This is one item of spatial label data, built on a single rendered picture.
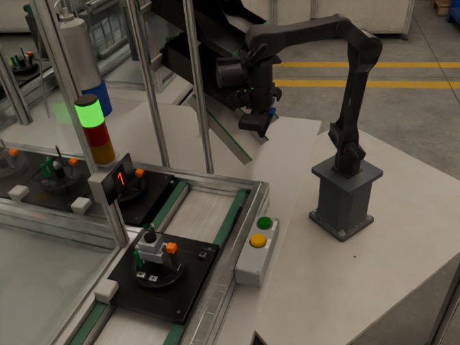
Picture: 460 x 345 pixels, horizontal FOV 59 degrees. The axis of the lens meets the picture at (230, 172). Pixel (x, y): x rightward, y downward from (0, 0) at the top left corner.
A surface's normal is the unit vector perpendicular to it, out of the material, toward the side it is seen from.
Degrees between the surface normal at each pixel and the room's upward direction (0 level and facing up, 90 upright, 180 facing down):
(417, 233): 0
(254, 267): 0
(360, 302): 0
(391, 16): 90
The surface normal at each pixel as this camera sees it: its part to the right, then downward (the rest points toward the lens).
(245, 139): 0.56, -0.38
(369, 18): -0.18, 0.61
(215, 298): -0.07, -0.79
